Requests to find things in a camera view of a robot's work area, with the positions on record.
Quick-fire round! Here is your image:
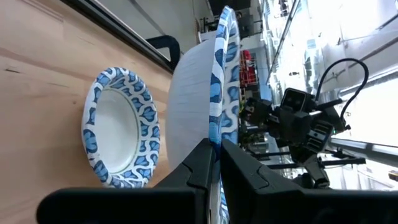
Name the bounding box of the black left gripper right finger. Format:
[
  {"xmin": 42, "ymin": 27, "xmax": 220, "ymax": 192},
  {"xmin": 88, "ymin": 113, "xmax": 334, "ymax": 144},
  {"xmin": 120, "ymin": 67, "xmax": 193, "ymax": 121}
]
[{"xmin": 220, "ymin": 139, "xmax": 398, "ymax": 224}]

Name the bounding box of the red storage rack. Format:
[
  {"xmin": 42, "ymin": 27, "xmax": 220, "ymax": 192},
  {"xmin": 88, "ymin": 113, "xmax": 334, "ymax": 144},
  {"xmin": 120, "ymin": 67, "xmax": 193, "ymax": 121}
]
[{"xmin": 239, "ymin": 49, "xmax": 259, "ymax": 88}]

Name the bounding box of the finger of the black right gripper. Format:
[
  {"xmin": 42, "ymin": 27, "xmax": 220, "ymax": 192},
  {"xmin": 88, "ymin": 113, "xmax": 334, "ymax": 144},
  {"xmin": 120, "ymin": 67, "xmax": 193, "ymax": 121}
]
[
  {"xmin": 298, "ymin": 149, "xmax": 330, "ymax": 189},
  {"xmin": 241, "ymin": 98, "xmax": 274, "ymax": 125}
]

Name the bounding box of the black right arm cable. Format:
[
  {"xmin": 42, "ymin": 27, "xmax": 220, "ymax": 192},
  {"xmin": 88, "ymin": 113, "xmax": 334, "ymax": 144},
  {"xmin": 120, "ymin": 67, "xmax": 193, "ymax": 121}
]
[{"xmin": 315, "ymin": 58, "xmax": 370, "ymax": 125}]

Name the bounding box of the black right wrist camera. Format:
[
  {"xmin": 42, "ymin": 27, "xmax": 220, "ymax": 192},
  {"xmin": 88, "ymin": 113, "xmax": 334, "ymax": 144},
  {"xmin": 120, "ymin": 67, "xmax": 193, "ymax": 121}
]
[{"xmin": 279, "ymin": 88, "xmax": 313, "ymax": 113}]

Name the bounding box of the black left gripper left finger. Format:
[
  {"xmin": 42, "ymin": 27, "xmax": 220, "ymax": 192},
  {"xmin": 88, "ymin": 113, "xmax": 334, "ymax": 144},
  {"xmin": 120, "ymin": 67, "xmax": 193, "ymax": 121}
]
[{"xmin": 36, "ymin": 138, "xmax": 218, "ymax": 224}]

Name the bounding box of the blue patterned white paper bowl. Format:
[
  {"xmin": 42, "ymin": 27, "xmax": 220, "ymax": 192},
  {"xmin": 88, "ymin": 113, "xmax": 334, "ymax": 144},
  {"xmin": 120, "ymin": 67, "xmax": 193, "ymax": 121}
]
[
  {"xmin": 81, "ymin": 67, "xmax": 161, "ymax": 189},
  {"xmin": 164, "ymin": 5, "xmax": 242, "ymax": 224}
]

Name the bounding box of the black aluminium table frame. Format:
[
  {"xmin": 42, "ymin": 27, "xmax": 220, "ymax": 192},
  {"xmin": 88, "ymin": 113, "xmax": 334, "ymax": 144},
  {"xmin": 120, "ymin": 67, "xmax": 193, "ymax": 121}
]
[{"xmin": 60, "ymin": 0, "xmax": 175, "ymax": 75}]

